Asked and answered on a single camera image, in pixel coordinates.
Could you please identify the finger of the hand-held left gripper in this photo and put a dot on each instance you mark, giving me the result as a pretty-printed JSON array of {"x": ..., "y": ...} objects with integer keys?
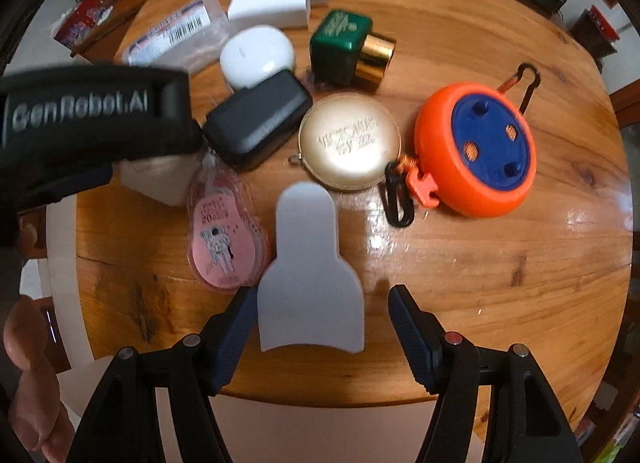
[{"x": 85, "y": 180}]

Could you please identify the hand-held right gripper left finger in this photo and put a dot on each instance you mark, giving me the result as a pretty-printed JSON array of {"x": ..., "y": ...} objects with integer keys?
[{"x": 232, "y": 338}]

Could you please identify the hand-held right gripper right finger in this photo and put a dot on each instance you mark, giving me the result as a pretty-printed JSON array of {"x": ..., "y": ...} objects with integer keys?
[{"x": 412, "y": 333}]

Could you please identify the cream plastic block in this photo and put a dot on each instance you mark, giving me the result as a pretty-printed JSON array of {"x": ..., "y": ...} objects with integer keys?
[{"x": 160, "y": 180}]

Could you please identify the pink correction tape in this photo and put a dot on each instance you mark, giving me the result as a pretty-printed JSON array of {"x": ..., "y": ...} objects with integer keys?
[{"x": 220, "y": 248}]

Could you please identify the white bottle-shaped foam piece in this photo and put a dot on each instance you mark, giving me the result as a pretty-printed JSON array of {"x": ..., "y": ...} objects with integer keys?
[{"x": 310, "y": 268}]

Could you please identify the clear plastic box with label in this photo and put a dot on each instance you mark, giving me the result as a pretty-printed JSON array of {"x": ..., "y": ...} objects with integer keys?
[{"x": 170, "y": 33}]

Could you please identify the black plug charger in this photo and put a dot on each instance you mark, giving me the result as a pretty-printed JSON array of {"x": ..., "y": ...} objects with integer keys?
[{"x": 255, "y": 118}]

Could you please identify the orange and blue round reel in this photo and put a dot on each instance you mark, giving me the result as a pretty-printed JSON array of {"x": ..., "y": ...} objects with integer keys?
[{"x": 435, "y": 153}]

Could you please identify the white round earbuds case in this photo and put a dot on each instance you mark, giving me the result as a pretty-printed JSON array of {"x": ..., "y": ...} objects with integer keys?
[{"x": 255, "y": 53}]

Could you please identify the gold round tape measure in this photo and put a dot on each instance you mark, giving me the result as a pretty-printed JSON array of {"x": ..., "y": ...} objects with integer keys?
[{"x": 350, "y": 143}]

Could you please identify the white plug charger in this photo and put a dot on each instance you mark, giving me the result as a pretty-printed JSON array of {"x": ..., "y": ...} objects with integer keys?
[{"x": 270, "y": 0}]

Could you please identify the green bottle with gold cap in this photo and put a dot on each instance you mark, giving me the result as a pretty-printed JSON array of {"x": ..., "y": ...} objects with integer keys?
[{"x": 340, "y": 48}]

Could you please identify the person's left hand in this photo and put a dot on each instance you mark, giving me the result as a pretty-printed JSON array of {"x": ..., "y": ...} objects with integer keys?
[{"x": 30, "y": 393}]

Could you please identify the red printed packet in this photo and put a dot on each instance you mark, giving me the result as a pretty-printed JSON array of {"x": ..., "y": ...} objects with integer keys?
[{"x": 85, "y": 18}]

